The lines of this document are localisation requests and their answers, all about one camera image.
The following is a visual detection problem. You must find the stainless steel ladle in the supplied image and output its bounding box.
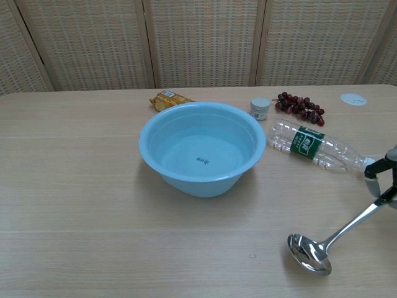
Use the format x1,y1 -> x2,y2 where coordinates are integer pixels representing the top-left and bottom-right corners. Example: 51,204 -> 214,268
287,198 -> 387,277

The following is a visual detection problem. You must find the woven rattan screen panel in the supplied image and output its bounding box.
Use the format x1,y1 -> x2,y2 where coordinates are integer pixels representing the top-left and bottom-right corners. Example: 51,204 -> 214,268
0,0 -> 53,96
9,0 -> 156,93
254,0 -> 392,88
357,0 -> 397,87
141,0 -> 267,90

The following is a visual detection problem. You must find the golden snack packet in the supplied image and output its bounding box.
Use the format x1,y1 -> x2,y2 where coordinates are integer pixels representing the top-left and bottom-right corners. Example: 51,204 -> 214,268
149,89 -> 196,113

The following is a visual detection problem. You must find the white round table grommet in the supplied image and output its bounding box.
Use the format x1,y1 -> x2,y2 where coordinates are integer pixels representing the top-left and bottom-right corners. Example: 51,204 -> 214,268
339,93 -> 368,107

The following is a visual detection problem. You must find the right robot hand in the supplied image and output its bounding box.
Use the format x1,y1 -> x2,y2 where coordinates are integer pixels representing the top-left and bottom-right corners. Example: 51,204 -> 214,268
363,147 -> 397,210

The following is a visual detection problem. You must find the clear bottle with green label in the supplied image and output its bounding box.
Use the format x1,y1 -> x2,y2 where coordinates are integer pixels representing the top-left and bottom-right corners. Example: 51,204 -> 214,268
267,118 -> 377,172

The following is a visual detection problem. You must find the small grey lidded jar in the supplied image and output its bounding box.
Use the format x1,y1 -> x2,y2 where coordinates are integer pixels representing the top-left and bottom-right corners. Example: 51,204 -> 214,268
249,96 -> 271,122

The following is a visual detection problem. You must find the bunch of dark red grapes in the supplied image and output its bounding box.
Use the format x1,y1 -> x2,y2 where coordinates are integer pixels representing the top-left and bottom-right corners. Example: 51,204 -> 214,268
272,91 -> 327,127

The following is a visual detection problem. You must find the light blue plastic basin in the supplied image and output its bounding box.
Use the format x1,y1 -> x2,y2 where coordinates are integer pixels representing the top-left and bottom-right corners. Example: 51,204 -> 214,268
138,101 -> 267,199

